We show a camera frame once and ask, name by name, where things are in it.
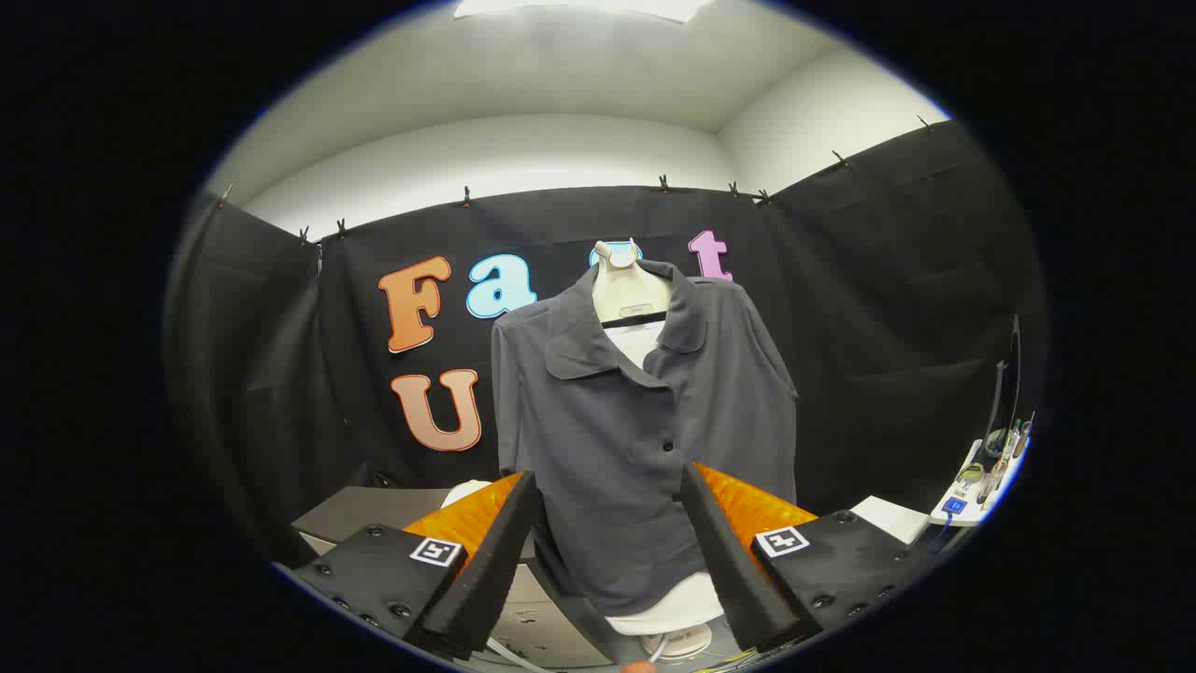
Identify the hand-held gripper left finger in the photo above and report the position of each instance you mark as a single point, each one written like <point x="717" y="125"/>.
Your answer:
<point x="495" y="561"/>

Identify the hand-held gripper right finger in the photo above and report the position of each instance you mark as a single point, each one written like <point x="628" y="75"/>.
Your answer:
<point x="729" y="561"/>

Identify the grey button-up shirt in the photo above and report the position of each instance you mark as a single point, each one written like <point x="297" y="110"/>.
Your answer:
<point x="607" y="449"/>

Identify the grey cabinet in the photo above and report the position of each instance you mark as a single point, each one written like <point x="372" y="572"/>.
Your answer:
<point x="360" y="509"/>

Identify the small blue device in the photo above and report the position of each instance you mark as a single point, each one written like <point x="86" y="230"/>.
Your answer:
<point x="954" y="506"/>

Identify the white side table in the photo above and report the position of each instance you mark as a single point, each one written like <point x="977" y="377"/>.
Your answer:
<point x="972" y="491"/>

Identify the cream mannequin torso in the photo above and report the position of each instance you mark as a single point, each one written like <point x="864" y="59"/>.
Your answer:
<point x="631" y="285"/>

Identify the black backdrop cloth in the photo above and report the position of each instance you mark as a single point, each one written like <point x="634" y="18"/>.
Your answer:
<point x="888" y="308"/>

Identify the black monitor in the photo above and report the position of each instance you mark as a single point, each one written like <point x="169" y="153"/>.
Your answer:
<point x="1014" y="374"/>

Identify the row of black cloth clips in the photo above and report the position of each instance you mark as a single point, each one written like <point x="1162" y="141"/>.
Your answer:
<point x="663" y="181"/>

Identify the ceiling light panel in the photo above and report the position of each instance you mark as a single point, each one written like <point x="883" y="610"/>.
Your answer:
<point x="579" y="7"/>

